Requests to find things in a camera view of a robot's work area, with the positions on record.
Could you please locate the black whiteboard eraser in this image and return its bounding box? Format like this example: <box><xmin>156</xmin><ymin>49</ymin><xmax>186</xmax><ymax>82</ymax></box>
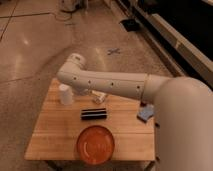
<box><xmin>81</xmin><ymin>108</ymin><xmax>107</xmax><ymax>120</ymax></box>

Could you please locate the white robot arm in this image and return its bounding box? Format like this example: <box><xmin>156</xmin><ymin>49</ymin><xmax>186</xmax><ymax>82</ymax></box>
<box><xmin>57</xmin><ymin>54</ymin><xmax>213</xmax><ymax>171</ymax></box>

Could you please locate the white paper cup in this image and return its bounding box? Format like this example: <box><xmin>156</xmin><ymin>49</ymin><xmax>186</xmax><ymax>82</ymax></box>
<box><xmin>59</xmin><ymin>84</ymin><xmax>73</xmax><ymax>105</ymax></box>

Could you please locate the orange plastic bowl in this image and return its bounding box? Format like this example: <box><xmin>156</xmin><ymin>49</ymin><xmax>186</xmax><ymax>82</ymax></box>
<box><xmin>76</xmin><ymin>125</ymin><xmax>115</xmax><ymax>165</ymax></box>

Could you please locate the blue sponge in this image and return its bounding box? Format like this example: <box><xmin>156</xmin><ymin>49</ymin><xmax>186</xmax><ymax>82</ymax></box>
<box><xmin>137</xmin><ymin>104</ymin><xmax>154</xmax><ymax>123</ymax></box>

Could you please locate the wooden table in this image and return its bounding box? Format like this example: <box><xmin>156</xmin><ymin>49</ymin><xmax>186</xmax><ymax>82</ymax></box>
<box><xmin>25</xmin><ymin>80</ymin><xmax>154</xmax><ymax>161</ymax></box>

